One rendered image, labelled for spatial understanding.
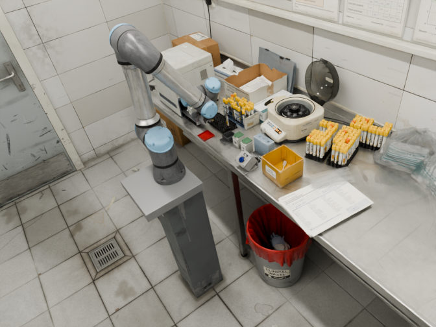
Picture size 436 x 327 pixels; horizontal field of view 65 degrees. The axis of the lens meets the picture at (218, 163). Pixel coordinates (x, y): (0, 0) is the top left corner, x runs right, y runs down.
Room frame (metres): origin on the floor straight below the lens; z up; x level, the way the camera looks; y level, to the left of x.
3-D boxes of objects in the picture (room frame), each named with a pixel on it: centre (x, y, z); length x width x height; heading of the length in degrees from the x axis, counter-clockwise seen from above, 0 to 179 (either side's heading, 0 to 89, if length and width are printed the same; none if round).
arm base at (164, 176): (1.20, 0.23, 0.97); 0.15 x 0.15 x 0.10
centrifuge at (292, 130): (1.44, -0.42, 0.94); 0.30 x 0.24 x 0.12; 110
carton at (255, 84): (1.79, -0.30, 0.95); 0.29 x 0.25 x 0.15; 119
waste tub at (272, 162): (1.11, -0.28, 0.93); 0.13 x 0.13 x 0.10; 25
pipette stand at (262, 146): (1.27, -0.23, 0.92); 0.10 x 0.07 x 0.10; 30
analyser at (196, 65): (1.91, 0.10, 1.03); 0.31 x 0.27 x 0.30; 29
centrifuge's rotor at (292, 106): (1.45, -0.43, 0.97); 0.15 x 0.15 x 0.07
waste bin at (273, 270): (1.18, -0.27, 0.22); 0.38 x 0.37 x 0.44; 29
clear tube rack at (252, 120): (1.61, -0.17, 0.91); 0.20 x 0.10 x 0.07; 29
